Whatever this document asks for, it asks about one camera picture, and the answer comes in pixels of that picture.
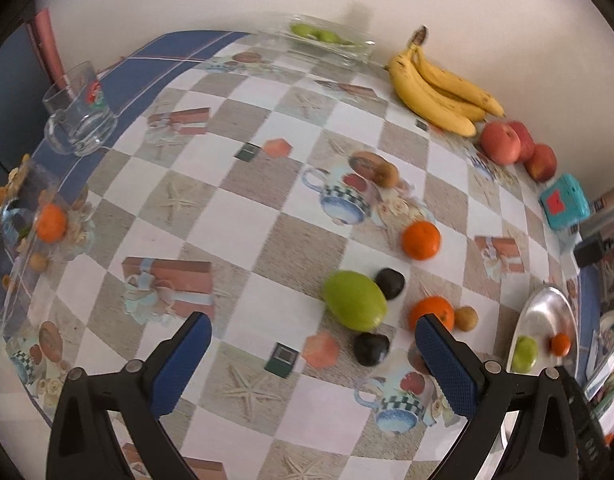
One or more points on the yellow banana bunch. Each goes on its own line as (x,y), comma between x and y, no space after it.
(427,100)

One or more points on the blue panel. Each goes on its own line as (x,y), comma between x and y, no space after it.
(12,90)

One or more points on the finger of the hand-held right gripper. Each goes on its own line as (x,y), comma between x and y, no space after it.
(584,420)

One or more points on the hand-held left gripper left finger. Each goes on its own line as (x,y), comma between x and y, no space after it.
(182,360)

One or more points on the small tangerine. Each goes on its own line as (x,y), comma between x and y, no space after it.
(561,344)

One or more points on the clear glass dish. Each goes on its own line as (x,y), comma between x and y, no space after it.
(337,50)

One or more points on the small brown longan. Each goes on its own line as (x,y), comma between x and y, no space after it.
(37,261)
(467,319)

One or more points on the clear glass tray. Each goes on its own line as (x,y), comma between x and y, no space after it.
(17,280)

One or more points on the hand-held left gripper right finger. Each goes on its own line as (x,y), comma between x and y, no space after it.
(447,365)

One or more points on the large green mango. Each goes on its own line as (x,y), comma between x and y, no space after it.
(354,300)

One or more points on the black box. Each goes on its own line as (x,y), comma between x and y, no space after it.
(589,253)

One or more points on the brown kiwi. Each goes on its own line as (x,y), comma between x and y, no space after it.
(387,174)

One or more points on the red apples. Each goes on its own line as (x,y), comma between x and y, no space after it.
(499,142)

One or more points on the printed magazine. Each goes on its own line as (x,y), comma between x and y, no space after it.
(607,355)

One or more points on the pink board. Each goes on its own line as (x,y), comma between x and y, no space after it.
(49,45)

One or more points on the oval metal plate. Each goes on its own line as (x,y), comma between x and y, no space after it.
(542,315)

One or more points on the red peach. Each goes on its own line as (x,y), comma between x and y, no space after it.
(528,142)
(541,162)

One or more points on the clear glass mug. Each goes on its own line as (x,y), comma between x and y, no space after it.
(82,120)

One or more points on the checkered printed tablecloth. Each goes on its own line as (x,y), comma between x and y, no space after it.
(287,125)

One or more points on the teal box with red label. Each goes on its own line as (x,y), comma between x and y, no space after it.
(567,202)

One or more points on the small green fruit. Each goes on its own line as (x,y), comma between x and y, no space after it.
(524,354)

